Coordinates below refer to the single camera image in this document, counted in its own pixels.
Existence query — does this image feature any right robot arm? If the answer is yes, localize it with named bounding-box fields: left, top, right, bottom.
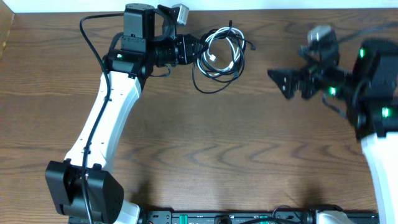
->
left=267, top=39, right=397, bottom=223

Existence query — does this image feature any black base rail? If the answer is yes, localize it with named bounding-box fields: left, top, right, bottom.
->
left=137, top=205, right=381, bottom=224

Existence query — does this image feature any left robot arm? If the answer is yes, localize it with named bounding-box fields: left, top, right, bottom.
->
left=45, top=3, right=208, bottom=223

